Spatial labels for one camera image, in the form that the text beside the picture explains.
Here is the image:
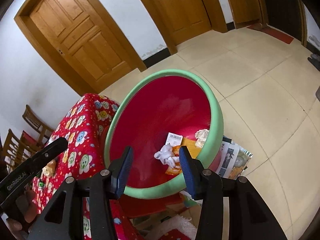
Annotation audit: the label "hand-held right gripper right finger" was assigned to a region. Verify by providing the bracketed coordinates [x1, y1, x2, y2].
[179, 145, 288, 240]

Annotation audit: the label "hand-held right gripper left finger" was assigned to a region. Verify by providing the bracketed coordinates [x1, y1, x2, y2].
[27, 145, 134, 240]

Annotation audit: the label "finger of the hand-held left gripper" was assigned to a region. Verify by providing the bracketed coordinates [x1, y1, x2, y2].
[29, 137, 69, 172]

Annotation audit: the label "orange snack wrapper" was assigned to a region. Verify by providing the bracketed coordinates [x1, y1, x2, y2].
[165, 138, 201, 176]

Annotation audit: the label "white tissue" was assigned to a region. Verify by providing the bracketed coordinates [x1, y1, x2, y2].
[153, 145, 180, 167]

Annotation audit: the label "white barcode label paper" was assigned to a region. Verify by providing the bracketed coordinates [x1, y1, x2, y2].
[166, 132, 183, 147]

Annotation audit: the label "cream wrapper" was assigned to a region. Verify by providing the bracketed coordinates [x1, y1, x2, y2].
[194, 128, 209, 148]

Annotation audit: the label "red bin with green rim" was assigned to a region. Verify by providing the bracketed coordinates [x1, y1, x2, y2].
[104, 69, 224, 214]

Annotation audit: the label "person's left hand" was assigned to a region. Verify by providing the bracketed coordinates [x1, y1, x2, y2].
[5, 189, 38, 240]

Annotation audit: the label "red smiley-flower printed tablecloth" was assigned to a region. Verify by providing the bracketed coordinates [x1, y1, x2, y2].
[32, 93, 140, 240]

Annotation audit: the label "wooden chair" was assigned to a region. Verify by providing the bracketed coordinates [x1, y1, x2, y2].
[22, 104, 55, 144]
[2, 128, 40, 173]

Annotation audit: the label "printed newspaper pages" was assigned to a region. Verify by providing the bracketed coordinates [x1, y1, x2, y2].
[214, 135, 253, 180]

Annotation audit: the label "wooden panelled door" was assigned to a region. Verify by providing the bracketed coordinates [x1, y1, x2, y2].
[14, 0, 148, 96]
[127, 0, 228, 55]

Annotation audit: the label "red door mat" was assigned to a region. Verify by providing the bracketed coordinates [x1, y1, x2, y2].
[246, 23, 295, 45]

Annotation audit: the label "dark shoes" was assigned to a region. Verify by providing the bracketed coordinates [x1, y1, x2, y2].
[307, 53, 320, 68]

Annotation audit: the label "dark door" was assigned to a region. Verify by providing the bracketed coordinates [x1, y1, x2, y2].
[259, 0, 308, 48]

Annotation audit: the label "low wooden wall panel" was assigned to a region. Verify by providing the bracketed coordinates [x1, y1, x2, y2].
[221, 0, 270, 30]

